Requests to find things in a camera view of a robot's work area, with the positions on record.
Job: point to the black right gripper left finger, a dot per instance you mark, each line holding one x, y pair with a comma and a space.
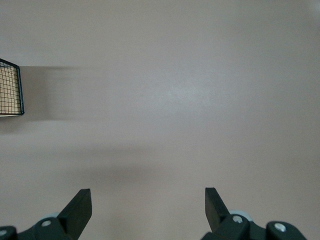
75, 212

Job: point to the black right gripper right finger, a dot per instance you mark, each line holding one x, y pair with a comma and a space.
217, 212

